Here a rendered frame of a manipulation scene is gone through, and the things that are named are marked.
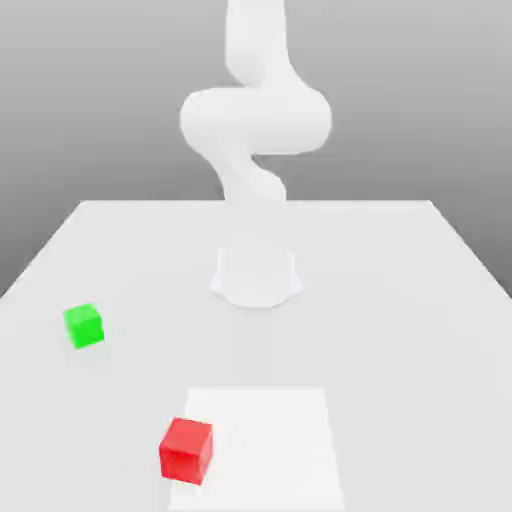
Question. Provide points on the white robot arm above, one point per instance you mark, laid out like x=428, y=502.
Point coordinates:
x=256, y=120

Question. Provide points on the small green cube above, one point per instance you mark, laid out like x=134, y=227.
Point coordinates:
x=83, y=326

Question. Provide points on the small red cube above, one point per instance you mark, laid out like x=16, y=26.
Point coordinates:
x=184, y=452

